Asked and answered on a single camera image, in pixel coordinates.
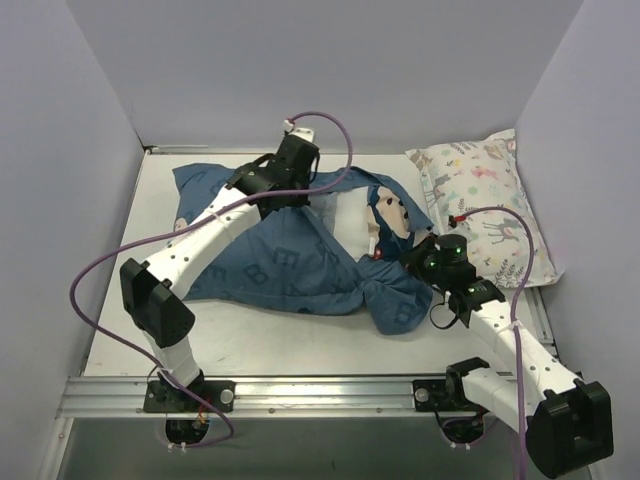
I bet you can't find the white pillow insert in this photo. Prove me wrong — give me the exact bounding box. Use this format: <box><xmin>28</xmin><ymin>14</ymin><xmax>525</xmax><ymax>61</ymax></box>
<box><xmin>310</xmin><ymin>187</ymin><xmax>377</xmax><ymax>261</ymax></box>

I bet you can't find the blue cartoon print pillowcase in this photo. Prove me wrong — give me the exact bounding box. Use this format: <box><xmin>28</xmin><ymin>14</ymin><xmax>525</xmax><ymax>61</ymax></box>
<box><xmin>186</xmin><ymin>167</ymin><xmax>433</xmax><ymax>335</ymax></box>

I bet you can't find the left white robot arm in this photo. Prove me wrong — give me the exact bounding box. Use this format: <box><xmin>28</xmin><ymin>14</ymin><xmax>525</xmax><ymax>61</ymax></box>
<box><xmin>120</xmin><ymin>128</ymin><xmax>319</xmax><ymax>411</ymax></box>

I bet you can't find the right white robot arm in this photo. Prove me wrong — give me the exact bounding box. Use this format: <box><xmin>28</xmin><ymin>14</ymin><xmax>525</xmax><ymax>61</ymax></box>
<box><xmin>400</xmin><ymin>234</ymin><xmax>614</xmax><ymax>479</ymax></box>

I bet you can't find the floral deer print pillow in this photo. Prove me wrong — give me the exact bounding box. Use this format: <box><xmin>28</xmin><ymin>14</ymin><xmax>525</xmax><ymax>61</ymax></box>
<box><xmin>406</xmin><ymin>129</ymin><xmax>562</xmax><ymax>289</ymax></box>

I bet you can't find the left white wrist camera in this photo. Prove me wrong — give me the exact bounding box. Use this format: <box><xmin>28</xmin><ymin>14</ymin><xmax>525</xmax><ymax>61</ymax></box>
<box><xmin>283</xmin><ymin>118</ymin><xmax>315</xmax><ymax>143</ymax></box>

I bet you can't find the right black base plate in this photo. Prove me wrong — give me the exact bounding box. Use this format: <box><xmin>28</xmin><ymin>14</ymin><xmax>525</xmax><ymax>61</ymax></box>
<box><xmin>412</xmin><ymin>377</ymin><xmax>471</xmax><ymax>413</ymax></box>

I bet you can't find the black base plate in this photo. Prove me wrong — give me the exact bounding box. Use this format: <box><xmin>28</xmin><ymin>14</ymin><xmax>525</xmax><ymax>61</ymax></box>
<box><xmin>412</xmin><ymin>377</ymin><xmax>471</xmax><ymax>413</ymax></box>
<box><xmin>142</xmin><ymin>378</ymin><xmax>236</xmax><ymax>414</ymax></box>

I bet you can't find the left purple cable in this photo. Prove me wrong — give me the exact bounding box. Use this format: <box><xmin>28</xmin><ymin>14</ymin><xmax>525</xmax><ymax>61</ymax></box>
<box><xmin>68</xmin><ymin>110</ymin><xmax>354</xmax><ymax>447</ymax></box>

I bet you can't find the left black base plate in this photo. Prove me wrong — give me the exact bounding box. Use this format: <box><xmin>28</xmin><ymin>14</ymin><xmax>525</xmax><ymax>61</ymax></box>
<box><xmin>142</xmin><ymin>378</ymin><xmax>236</xmax><ymax>414</ymax></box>

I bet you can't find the aluminium mounting rail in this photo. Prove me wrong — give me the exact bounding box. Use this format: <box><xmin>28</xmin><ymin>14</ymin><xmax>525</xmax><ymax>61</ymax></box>
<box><xmin>58</xmin><ymin>375</ymin><xmax>581</xmax><ymax>419</ymax></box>

